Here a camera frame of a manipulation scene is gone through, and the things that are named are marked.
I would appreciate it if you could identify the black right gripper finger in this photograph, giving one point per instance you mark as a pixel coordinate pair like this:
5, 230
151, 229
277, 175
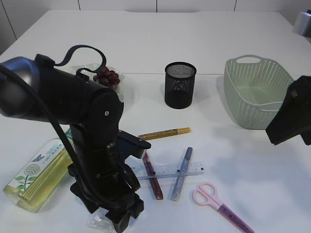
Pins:
294, 116

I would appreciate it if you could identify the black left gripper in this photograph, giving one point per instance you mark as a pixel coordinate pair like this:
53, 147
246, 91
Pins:
103, 179

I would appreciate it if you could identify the clear plastic sheet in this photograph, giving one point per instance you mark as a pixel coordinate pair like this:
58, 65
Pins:
99, 221

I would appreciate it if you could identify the purple artificial grape bunch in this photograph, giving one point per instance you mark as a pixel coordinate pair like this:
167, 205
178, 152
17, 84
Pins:
107, 77

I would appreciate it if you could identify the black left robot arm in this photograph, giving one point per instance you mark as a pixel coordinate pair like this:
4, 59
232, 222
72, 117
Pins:
86, 116

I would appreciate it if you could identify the green woven plastic basket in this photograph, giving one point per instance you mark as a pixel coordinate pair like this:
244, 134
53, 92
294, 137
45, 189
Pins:
255, 91

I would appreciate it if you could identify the red glitter marker pen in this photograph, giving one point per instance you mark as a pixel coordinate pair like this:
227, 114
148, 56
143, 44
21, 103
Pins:
153, 180

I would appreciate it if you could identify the clear plastic ruler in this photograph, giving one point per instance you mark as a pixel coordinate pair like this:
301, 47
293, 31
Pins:
169, 170

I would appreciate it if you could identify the silver glitter marker pen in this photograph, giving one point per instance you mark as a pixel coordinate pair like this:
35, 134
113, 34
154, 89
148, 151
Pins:
180, 179

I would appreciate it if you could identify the gold glitter marker pen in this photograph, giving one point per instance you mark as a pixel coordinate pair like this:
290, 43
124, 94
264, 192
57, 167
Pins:
162, 134

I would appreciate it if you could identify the black mesh pen holder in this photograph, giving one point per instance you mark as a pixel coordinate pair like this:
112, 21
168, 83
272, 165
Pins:
179, 84

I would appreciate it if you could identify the green wavy glass plate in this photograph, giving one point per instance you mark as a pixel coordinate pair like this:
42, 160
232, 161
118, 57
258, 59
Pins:
93, 66

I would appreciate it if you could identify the yellow tea bottle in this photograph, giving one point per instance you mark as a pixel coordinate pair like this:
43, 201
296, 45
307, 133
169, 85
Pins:
34, 183

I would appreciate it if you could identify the silver metal cylinder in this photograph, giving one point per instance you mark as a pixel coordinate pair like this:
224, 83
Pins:
302, 24

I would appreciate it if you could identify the pink capped scissors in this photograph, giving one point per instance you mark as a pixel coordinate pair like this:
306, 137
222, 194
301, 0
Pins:
206, 194

